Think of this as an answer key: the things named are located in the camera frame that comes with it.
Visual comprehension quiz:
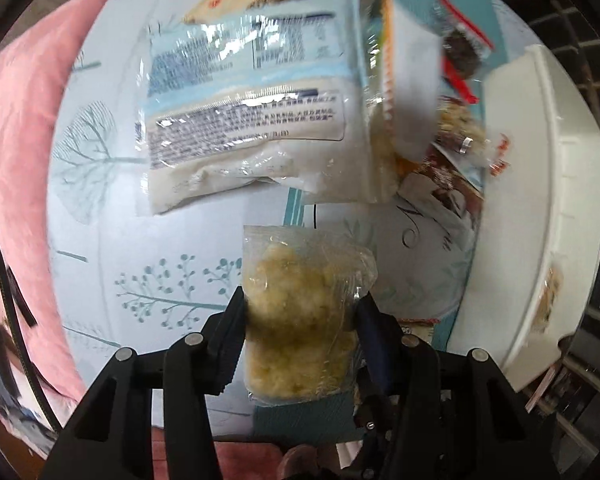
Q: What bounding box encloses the teal striped patterned tablecloth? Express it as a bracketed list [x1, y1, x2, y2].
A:
[45, 0, 537, 441]

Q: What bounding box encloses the white plastic storage bin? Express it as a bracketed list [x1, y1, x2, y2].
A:
[448, 44, 600, 390]

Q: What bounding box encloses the red-striped clear dark snack bag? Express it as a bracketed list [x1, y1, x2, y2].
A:
[434, 0, 494, 105]

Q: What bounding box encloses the brown white chocolate snack packet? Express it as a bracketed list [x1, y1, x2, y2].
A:
[394, 148, 483, 250]

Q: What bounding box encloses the large clear yellow-cake snack bag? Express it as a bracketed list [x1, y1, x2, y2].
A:
[138, 0, 398, 214]

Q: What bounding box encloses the pink bed cover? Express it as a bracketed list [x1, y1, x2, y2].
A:
[0, 0, 107, 400]

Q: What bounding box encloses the clear nut mix snack bag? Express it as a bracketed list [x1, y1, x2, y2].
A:
[436, 96, 512, 177]

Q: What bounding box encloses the black cable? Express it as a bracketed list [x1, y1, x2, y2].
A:
[0, 211, 64, 434]

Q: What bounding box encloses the clear bag pale crumbly snack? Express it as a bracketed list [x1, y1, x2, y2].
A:
[242, 226, 378, 405]

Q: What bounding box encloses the white orange oat bar packet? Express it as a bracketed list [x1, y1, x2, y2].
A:
[380, 0, 442, 162]

